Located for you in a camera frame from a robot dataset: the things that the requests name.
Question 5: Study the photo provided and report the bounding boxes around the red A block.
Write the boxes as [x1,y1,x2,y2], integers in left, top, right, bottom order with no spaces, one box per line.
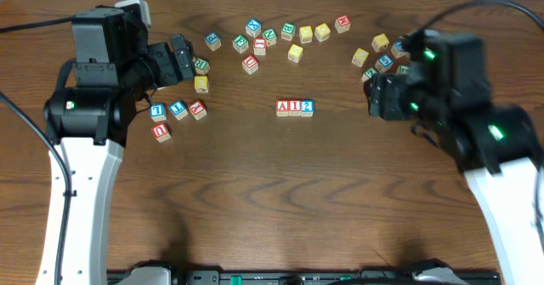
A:
[275,100,289,117]

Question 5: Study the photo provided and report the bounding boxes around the red I block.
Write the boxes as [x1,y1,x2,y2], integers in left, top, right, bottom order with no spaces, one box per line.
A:
[288,100,302,117]

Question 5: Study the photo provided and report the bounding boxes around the blue 2 block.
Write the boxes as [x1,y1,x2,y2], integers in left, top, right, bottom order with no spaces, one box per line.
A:
[301,100,315,117]

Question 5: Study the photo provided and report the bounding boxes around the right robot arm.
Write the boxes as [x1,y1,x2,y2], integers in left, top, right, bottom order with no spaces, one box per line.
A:
[364,31,543,284]

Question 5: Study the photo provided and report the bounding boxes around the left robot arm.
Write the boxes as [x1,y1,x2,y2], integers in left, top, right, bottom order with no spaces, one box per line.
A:
[37,0,196,284]

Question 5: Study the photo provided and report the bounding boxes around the green R block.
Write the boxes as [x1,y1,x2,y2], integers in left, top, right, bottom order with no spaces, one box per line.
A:
[195,58,211,75]

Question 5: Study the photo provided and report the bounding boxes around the blue P block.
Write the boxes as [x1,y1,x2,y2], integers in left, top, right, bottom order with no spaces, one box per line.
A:
[205,32,221,51]

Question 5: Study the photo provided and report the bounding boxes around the yellow block left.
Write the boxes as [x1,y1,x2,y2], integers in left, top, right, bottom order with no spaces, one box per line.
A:
[194,76,209,93]

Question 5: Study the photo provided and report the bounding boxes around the blue L block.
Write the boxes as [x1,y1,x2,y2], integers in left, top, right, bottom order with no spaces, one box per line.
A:
[150,104,167,122]

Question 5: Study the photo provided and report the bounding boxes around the green L block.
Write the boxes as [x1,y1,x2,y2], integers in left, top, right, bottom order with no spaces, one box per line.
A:
[396,65,410,74]

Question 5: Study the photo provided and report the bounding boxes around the blue T block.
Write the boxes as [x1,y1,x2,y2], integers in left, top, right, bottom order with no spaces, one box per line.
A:
[169,100,188,121]

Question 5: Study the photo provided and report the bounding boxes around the blue D block upper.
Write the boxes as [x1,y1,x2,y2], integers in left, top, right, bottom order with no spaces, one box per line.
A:
[391,41,406,59]

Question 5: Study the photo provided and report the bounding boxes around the red Y block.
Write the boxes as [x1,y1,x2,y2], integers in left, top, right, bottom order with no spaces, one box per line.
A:
[188,100,207,120]

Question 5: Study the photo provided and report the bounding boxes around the green F block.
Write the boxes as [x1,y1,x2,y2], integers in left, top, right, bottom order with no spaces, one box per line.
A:
[233,34,249,54]

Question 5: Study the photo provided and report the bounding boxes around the blue 5 block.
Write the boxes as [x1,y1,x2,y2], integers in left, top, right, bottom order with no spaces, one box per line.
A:
[375,54,394,73]

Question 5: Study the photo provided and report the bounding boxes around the red U block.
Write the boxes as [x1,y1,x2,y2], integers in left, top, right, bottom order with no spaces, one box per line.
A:
[151,123,171,142]

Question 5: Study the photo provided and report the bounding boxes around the yellow block upper right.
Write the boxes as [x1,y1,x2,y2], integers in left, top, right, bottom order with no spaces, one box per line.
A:
[371,33,389,53]

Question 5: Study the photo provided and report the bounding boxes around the blue X block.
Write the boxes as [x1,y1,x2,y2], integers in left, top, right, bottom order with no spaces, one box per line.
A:
[246,19,262,38]

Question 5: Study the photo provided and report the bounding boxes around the green Z block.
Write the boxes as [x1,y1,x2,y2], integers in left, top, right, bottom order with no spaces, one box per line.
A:
[361,67,377,82]

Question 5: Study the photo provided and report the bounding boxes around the yellow block beside I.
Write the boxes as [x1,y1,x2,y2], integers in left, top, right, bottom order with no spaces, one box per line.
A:
[352,48,369,67]

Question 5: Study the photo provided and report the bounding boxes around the green N block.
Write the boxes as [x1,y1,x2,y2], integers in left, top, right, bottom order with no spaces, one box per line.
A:
[263,28,277,47]

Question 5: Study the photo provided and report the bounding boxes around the green B block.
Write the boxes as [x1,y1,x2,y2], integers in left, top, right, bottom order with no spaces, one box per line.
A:
[280,22,296,41]

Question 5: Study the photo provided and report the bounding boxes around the yellow block beside A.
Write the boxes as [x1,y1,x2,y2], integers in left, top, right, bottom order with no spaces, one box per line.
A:
[287,44,303,63]

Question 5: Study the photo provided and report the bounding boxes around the red H block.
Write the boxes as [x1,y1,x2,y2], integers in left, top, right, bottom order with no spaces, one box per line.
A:
[335,15,352,33]

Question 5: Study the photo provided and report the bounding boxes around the yellow block top middle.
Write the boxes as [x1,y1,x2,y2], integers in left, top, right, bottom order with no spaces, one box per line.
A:
[299,26,314,43]

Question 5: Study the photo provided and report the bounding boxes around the yellow block top right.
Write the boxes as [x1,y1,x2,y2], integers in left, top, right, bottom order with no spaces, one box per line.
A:
[314,23,331,43]

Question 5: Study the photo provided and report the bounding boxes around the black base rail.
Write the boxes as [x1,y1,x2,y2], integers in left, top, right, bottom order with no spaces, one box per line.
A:
[107,266,502,285]

